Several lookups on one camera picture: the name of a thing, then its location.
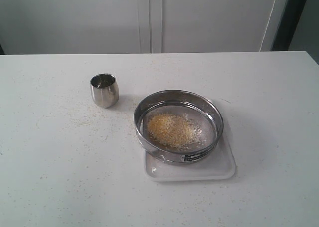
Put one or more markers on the white plastic tray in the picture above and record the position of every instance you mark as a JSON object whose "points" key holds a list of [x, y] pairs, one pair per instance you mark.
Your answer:
{"points": [[218, 165]]}

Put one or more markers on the grain mixture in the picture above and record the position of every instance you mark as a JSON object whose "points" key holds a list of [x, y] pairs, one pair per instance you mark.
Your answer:
{"points": [[173, 130]]}

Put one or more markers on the round steel mesh sieve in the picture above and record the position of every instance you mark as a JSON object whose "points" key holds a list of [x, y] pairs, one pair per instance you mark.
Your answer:
{"points": [[194, 107]]}

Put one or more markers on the white cabinet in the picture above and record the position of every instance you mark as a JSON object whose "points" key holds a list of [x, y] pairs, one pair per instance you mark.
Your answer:
{"points": [[138, 26]]}

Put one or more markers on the stainless steel cup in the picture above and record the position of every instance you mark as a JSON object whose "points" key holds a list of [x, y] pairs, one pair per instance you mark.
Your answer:
{"points": [[104, 90]]}

